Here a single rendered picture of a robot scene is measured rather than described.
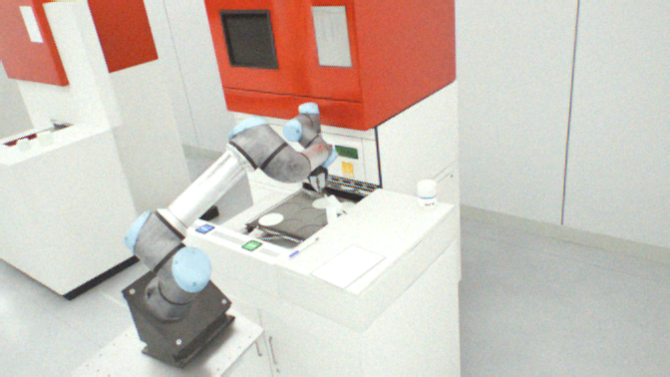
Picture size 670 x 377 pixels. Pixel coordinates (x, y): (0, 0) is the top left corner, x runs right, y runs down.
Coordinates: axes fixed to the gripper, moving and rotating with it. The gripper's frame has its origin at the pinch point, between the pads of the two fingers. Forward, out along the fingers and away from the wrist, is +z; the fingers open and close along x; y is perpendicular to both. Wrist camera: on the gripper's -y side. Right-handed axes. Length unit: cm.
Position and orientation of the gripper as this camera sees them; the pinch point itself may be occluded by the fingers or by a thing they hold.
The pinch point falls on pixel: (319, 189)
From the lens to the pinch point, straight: 221.5
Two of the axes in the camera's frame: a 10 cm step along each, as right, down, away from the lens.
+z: 1.2, 8.9, 4.3
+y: 1.0, -4.4, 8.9
